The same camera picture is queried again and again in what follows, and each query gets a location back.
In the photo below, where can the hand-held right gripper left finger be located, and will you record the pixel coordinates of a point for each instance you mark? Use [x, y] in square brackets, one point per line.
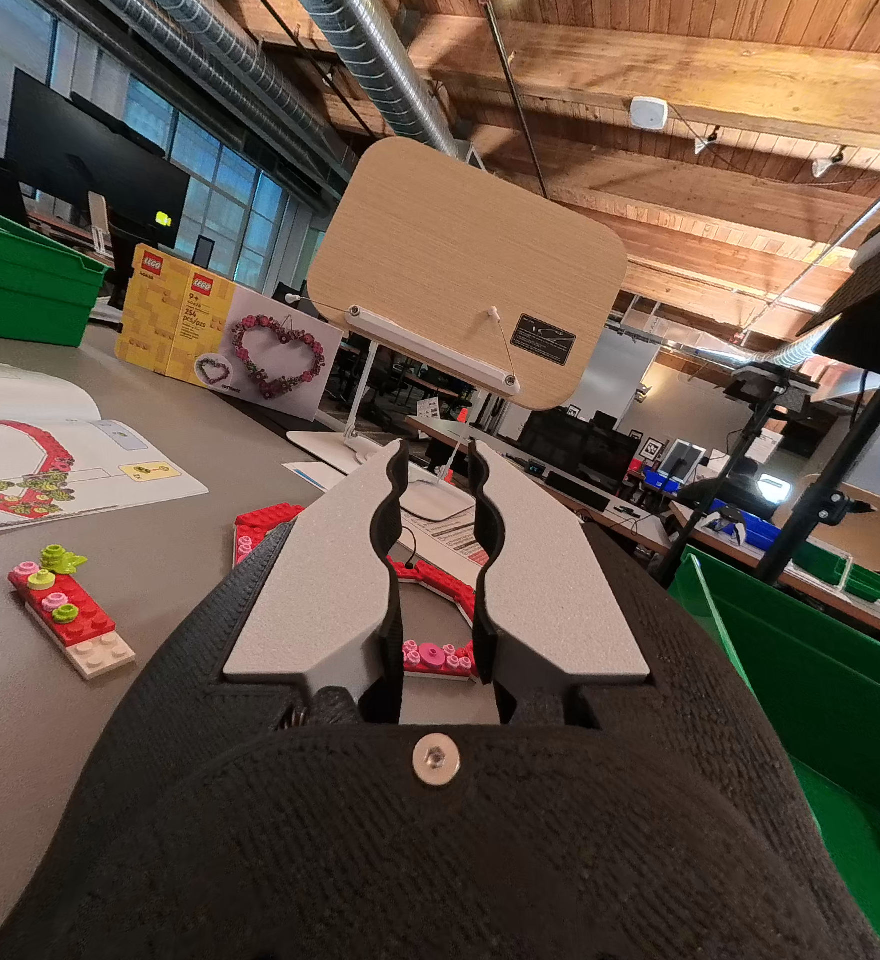
[312, 600]

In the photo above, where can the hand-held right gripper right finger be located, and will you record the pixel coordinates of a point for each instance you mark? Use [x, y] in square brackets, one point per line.
[560, 600]

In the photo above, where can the red lego strip pink flowers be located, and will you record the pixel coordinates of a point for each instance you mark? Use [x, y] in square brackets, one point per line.
[244, 544]

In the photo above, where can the red lego heart frame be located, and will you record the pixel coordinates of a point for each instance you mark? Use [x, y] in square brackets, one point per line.
[267, 517]

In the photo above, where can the red lego strip lime flowers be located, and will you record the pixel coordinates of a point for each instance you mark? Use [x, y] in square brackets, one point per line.
[72, 622]

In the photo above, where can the lego instruction booklet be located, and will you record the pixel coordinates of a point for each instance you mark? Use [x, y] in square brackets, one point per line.
[109, 465]

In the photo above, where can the yellow lego set box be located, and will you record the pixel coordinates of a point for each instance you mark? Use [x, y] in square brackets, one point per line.
[169, 315]

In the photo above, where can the laminated printed paper sheet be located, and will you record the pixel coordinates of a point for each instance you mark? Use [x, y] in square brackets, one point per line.
[451, 536]

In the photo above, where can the black computer monitor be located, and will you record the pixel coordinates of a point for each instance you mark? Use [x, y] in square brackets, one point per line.
[582, 450]

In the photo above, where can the blue storage bins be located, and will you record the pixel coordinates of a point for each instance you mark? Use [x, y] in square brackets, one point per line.
[755, 525]

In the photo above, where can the green plastic bin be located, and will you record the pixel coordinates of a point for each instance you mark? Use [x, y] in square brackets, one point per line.
[822, 675]
[19, 285]

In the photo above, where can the black tripod stand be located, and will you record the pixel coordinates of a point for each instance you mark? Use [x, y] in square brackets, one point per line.
[830, 506]

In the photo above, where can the small green bins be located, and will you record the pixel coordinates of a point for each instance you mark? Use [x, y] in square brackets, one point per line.
[852, 574]

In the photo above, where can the black light stand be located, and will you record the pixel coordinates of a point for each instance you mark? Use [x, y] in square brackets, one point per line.
[762, 382]

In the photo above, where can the wooden book stand white base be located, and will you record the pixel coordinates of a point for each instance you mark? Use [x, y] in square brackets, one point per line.
[470, 262]

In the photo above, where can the white track spotlight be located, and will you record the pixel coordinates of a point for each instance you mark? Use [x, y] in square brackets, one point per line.
[706, 140]
[828, 161]

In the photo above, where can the white ceiling access point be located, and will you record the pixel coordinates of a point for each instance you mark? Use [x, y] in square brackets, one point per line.
[648, 112]

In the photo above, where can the silver ventilation duct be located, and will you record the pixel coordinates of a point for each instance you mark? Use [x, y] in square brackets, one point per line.
[380, 67]

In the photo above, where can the dark ventilation duct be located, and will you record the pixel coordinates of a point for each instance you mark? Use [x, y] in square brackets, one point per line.
[214, 67]

